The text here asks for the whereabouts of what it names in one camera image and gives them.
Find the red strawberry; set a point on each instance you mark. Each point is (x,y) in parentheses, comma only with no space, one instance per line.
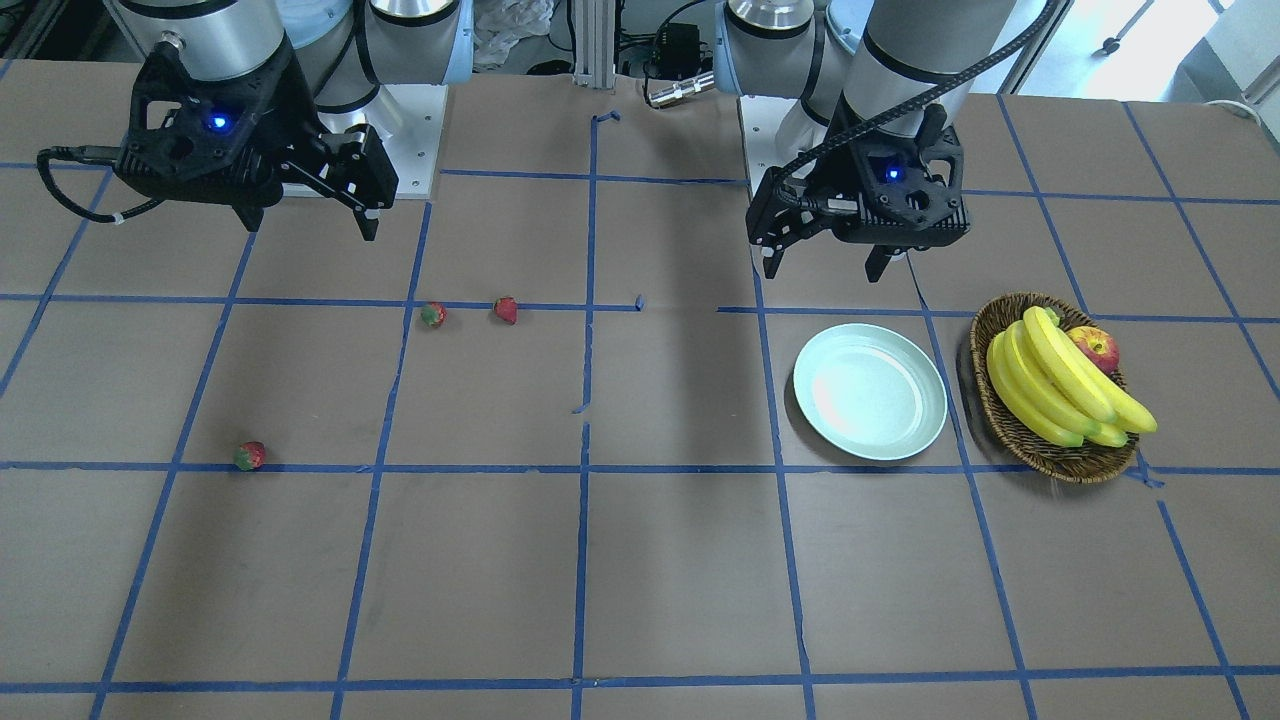
(250,456)
(506,310)
(433,314)

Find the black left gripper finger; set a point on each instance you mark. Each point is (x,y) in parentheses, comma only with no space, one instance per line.
(878,259)
(773,250)

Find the pale green round plate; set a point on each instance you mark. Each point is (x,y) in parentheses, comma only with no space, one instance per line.
(870,391)

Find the aluminium frame post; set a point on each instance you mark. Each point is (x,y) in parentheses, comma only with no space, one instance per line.
(594,40)

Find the red yellow apple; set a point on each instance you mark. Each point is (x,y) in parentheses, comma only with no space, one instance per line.
(1098,346)

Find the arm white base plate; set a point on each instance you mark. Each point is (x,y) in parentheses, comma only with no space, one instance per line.
(410,121)
(775,130)

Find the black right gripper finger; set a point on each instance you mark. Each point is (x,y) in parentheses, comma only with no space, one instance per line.
(367,218)
(250,216)

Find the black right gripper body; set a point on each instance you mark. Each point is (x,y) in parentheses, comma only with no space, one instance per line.
(297,113)

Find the brown wicker basket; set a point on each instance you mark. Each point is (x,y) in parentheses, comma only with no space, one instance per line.
(1087,464)

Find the yellow banana bunch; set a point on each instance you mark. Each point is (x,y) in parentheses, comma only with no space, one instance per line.
(1059,395)

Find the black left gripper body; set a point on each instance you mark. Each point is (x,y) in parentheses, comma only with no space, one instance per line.
(822,172)

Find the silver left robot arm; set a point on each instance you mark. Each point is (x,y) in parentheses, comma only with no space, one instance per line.
(907,55)

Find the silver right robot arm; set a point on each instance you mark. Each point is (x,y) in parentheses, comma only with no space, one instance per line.
(346,49)

